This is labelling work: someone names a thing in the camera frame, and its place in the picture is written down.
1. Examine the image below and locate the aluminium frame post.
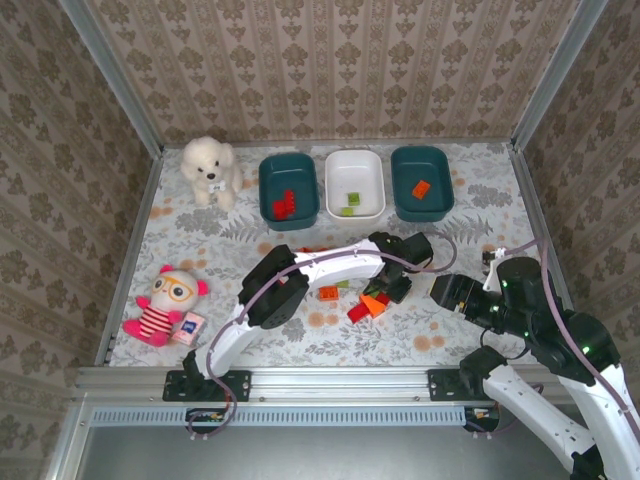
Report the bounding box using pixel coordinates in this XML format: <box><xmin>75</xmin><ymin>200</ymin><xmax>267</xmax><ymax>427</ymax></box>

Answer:
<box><xmin>58</xmin><ymin>0</ymin><xmax>165</xmax><ymax>157</ymax></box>
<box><xmin>510</xmin><ymin>0</ymin><xmax>610</xmax><ymax>151</ymax></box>

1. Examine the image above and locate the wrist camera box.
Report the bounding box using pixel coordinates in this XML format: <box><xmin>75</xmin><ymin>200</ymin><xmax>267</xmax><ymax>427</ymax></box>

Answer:
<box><xmin>428</xmin><ymin>272</ymin><xmax>475</xmax><ymax>315</ymax></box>
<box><xmin>403</xmin><ymin>233</ymin><xmax>435</xmax><ymax>272</ymax></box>

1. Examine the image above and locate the white dog plush toy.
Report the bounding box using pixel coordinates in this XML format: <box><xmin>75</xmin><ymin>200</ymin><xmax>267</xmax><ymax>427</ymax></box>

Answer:
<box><xmin>179</xmin><ymin>135</ymin><xmax>245</xmax><ymax>208</ymax></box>

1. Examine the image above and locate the slotted cable duct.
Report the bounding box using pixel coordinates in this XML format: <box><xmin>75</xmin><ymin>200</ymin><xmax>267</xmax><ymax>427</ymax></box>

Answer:
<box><xmin>92</xmin><ymin>407</ymin><xmax>469</xmax><ymax>426</ymax></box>

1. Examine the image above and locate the wide aluminium extrusion beam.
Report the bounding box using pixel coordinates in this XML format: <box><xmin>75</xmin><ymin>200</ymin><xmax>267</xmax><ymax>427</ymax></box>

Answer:
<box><xmin>74</xmin><ymin>364</ymin><xmax>574</xmax><ymax>404</ymax></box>

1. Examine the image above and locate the grey metal panel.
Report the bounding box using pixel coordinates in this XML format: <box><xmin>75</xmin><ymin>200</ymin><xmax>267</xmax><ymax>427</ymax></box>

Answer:
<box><xmin>74</xmin><ymin>403</ymin><xmax>581</xmax><ymax>480</ymax></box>

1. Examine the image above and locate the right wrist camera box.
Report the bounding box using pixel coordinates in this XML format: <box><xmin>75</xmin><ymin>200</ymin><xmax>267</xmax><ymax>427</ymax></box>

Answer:
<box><xmin>428</xmin><ymin>272</ymin><xmax>475</xmax><ymax>315</ymax></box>

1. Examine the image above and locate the wiring connector cluster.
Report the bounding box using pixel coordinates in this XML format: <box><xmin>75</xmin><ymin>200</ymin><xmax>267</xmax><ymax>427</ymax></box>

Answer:
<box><xmin>187</xmin><ymin>408</ymin><xmax>227</xmax><ymax>426</ymax></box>
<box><xmin>464</xmin><ymin>407</ymin><xmax>501</xmax><ymax>432</ymax></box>

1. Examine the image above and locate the white plastic bin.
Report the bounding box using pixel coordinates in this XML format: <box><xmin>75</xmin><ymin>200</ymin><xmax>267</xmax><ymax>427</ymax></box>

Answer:
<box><xmin>324</xmin><ymin>148</ymin><xmax>386</xmax><ymax>225</ymax></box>

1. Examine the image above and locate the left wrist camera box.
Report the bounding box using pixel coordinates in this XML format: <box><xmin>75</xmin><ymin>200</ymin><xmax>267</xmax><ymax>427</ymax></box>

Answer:
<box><xmin>403</xmin><ymin>233</ymin><xmax>435</xmax><ymax>272</ymax></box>

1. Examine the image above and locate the dark green plastic bin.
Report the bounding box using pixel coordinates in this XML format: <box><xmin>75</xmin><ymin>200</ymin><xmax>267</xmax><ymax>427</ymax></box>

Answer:
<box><xmin>258</xmin><ymin>152</ymin><xmax>321</xmax><ymax>231</ymax></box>
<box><xmin>390</xmin><ymin>145</ymin><xmax>455</xmax><ymax>224</ymax></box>

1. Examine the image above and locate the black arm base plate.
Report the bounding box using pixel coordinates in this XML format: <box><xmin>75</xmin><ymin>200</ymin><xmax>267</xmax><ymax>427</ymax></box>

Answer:
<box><xmin>427</xmin><ymin>368</ymin><xmax>501</xmax><ymax>401</ymax></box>
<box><xmin>163</xmin><ymin>369</ymin><xmax>252</xmax><ymax>403</ymax></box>

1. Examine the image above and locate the pink tissue pack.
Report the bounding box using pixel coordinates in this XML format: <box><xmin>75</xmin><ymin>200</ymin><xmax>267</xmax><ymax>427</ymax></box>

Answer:
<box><xmin>172</xmin><ymin>310</ymin><xmax>206</xmax><ymax>347</ymax></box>

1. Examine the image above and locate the white wrist cable bracket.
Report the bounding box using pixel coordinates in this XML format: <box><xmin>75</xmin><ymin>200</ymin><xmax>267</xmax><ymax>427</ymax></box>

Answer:
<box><xmin>480</xmin><ymin>246</ymin><xmax>507</xmax><ymax>292</ymax></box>

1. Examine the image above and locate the pink doll plush toy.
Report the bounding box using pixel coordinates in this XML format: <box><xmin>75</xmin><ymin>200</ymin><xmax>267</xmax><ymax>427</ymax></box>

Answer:
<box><xmin>122</xmin><ymin>264</ymin><xmax>211</xmax><ymax>349</ymax></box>

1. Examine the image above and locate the thin aluminium frame rail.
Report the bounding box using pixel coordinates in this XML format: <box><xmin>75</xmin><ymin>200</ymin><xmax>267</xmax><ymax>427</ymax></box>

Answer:
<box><xmin>162</xmin><ymin>140</ymin><xmax>514</xmax><ymax>149</ymax></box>

